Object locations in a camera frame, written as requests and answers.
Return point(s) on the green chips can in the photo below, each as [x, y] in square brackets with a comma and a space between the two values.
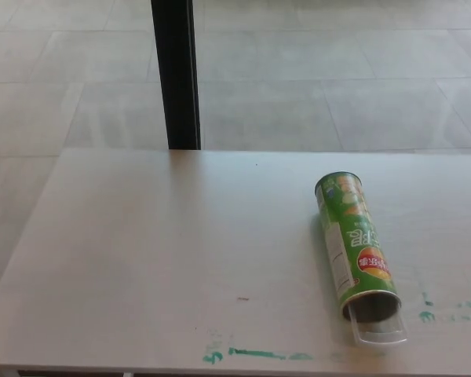
[351, 243]

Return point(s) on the black vertical post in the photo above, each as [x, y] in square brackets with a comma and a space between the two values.
[176, 78]

